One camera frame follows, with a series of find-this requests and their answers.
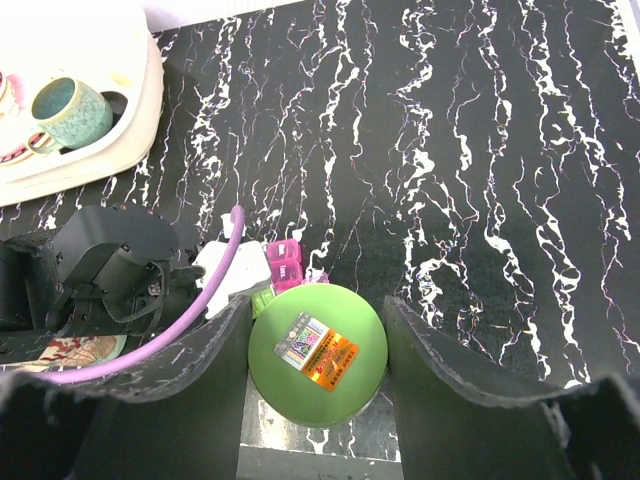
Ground pink plate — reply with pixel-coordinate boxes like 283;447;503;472
1;70;35;164

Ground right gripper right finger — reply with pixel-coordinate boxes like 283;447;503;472
382;296;639;479

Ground white plastic dish tub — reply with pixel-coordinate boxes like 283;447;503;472
1;1;164;206

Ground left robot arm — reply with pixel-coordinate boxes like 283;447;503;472
1;204;205;356

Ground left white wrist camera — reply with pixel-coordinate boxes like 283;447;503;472
194;206;271;320

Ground green pill bottle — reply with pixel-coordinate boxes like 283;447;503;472
250;287;276;319

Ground cream ceramic mug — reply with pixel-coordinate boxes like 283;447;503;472
27;335;127;371

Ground black saucer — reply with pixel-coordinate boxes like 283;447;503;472
56;91;128;153

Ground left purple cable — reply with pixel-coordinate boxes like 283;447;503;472
44;204;247;386

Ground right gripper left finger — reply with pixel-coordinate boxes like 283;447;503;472
1;297;252;479

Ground green pill bottle cap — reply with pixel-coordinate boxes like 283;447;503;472
248;283;388;428

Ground teal ceramic mug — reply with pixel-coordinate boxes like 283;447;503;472
25;77;113;155

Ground pink weekly pill organizer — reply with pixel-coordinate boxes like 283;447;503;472
266;239;329;295

